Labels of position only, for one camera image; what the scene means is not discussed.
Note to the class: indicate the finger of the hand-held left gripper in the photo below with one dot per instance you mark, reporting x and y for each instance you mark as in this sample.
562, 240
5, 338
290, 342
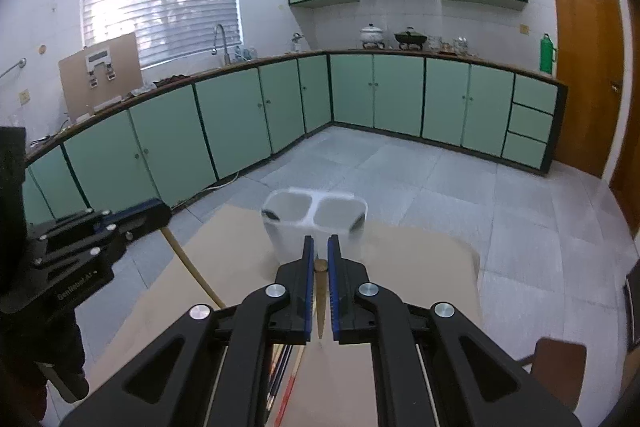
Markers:
85, 257
135, 216

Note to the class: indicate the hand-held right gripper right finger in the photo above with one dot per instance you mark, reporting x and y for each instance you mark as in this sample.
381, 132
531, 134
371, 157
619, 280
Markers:
333, 267

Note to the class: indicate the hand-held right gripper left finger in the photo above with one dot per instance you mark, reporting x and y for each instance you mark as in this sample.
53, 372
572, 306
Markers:
310, 267

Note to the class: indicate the brown wooden chopstick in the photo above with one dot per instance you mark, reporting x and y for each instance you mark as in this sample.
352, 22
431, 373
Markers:
320, 297

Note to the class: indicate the white two-compartment utensil holder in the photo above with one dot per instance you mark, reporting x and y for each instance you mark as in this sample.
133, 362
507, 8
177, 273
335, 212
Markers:
287, 234

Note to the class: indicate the light wooden chopstick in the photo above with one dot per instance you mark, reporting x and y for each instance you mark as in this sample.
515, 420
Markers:
192, 267

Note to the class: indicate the black chopstick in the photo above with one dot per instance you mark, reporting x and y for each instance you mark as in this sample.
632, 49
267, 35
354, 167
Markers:
280, 372
287, 364

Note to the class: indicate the pale wooden chopstick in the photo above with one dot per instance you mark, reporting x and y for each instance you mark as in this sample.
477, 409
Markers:
297, 359

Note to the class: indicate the white rag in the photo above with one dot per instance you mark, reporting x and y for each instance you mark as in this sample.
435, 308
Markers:
139, 91

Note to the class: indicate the red chopstick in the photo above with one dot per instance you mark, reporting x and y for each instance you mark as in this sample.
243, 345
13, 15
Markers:
288, 393

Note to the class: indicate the dark cloth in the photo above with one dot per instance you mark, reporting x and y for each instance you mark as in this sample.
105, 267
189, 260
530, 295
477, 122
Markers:
172, 81

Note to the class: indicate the cardboard board with white devices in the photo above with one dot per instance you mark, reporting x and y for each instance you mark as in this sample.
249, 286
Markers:
80, 82

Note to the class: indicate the green base cabinet run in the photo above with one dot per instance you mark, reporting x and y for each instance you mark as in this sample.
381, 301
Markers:
350, 92

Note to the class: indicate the steel towel bar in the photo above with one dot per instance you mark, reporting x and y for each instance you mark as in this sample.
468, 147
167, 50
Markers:
12, 68

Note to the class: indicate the clear glass jars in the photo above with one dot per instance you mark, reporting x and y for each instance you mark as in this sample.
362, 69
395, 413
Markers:
245, 55

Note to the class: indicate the steel sink faucet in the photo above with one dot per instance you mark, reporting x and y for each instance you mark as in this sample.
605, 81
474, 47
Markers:
220, 38

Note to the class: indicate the white lidded pot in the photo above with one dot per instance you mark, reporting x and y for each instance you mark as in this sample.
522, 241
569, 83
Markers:
371, 36

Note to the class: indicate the black lidded wok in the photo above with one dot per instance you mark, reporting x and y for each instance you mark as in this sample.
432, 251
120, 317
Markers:
411, 39

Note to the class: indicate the brown wooden stool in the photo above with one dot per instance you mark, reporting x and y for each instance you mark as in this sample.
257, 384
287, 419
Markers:
555, 369

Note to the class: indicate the green thermos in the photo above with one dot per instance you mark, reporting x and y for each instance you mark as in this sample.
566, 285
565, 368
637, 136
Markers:
547, 57

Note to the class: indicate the brown wooden door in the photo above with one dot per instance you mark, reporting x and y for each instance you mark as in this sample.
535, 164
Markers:
585, 72
631, 132

